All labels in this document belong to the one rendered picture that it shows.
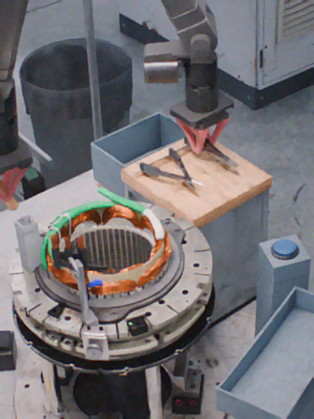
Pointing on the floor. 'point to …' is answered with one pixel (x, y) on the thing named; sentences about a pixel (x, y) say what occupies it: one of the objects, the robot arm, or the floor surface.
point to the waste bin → (68, 141)
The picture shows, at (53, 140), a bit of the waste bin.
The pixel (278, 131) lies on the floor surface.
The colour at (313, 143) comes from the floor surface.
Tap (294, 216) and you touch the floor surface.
